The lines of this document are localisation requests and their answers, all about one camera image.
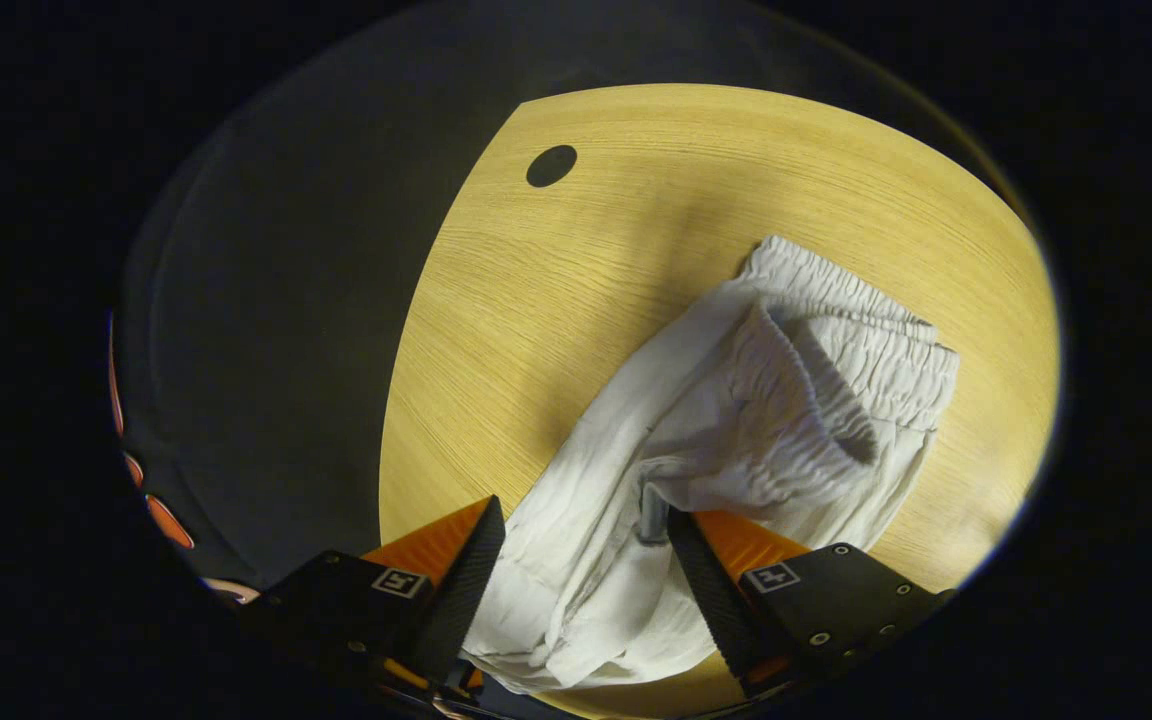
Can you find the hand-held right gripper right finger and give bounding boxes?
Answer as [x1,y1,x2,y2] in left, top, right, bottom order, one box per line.
[665,506,958,702]

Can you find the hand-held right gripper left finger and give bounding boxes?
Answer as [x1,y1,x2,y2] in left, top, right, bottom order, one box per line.
[234,494,508,703]

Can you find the white jeans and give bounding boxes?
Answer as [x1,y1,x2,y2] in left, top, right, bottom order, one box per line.
[460,234,962,697]

